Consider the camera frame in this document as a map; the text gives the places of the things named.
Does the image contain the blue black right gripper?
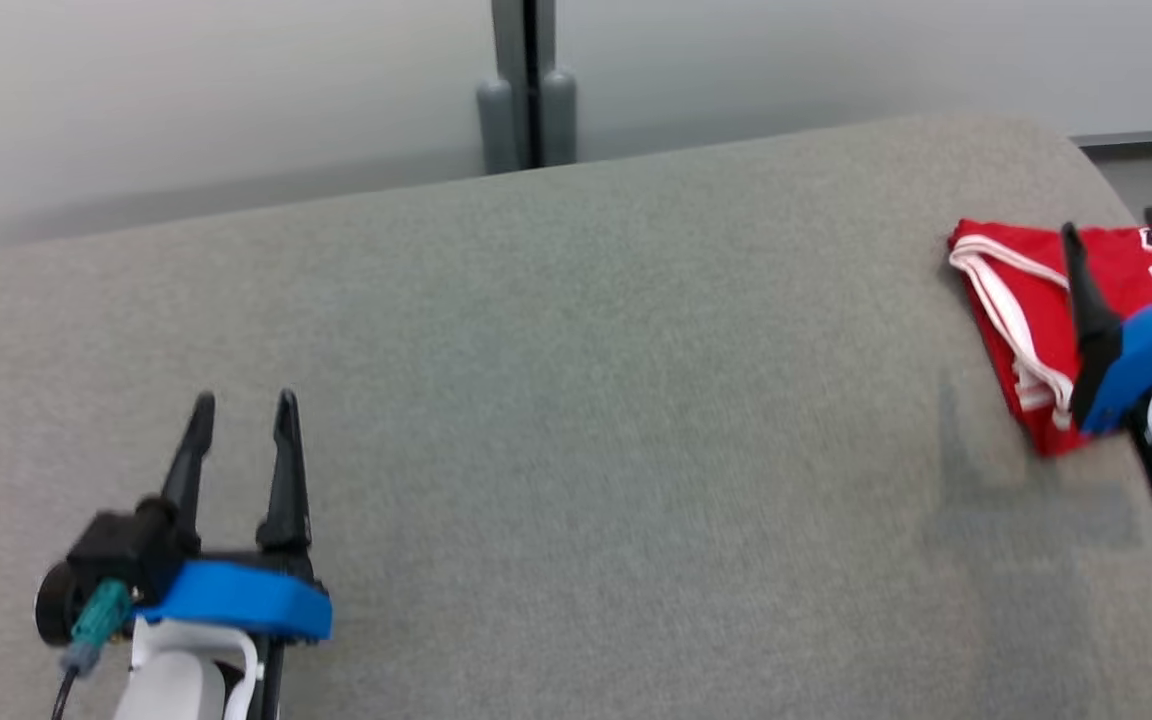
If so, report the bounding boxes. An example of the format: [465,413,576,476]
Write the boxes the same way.
[1060,207,1152,435]

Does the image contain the grey cylinder post foot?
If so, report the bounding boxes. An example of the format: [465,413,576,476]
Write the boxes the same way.
[476,75,519,176]
[539,68,579,167]

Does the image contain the grey partition post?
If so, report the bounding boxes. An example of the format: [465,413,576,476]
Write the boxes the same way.
[491,0,557,169]

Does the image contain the grey skirting strip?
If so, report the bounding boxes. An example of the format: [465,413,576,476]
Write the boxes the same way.
[1071,128,1152,150]

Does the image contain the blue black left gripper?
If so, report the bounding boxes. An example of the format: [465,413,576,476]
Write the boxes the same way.
[134,389,334,643]

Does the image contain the red white-sleeved T-shirt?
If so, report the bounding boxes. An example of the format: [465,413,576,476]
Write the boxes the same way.
[946,215,1152,459]

